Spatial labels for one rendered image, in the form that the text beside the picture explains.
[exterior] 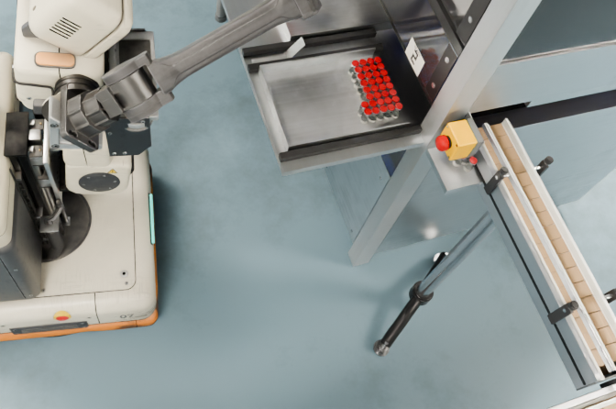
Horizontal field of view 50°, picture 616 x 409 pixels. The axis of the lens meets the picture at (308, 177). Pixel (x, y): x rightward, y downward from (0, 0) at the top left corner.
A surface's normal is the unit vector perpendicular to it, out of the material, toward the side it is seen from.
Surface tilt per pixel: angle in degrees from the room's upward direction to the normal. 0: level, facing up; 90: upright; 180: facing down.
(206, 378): 0
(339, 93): 0
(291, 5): 48
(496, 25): 90
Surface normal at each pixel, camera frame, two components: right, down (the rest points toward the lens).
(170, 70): 0.20, 0.33
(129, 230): 0.17, -0.48
